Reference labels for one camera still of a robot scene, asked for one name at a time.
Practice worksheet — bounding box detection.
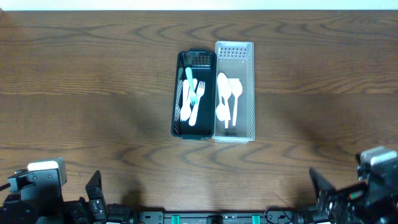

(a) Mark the white fork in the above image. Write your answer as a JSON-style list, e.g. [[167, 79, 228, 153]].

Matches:
[[180, 79, 192, 122], [188, 81, 205, 126]]

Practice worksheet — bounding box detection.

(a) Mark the white spoon crossed under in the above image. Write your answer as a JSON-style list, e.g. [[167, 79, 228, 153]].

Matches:
[[216, 93, 225, 121]]

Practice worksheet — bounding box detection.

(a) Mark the mint green fork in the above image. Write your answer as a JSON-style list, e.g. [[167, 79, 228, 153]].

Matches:
[[185, 67, 197, 106]]

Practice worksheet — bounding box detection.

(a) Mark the white spoon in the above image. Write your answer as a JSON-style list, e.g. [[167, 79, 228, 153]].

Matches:
[[183, 80, 190, 106], [231, 81, 243, 126], [220, 84, 231, 129]]

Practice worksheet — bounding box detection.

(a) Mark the white spoon crossed top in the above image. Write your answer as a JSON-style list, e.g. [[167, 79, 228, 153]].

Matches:
[[217, 73, 230, 106]]

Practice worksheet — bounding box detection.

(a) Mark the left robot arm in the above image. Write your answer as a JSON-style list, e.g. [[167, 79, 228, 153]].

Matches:
[[1, 169, 108, 223]]

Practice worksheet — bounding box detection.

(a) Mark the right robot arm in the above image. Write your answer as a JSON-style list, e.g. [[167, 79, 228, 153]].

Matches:
[[294, 161, 397, 224]]

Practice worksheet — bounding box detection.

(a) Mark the clear plastic basket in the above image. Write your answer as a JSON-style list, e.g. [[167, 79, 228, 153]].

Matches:
[[213, 40, 256, 143]]

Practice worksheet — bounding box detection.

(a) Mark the black plastic basket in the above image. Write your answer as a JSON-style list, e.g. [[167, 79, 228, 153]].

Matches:
[[170, 49, 217, 139]]

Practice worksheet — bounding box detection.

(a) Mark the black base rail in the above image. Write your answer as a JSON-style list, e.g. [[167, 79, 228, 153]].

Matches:
[[105, 203, 333, 224]]

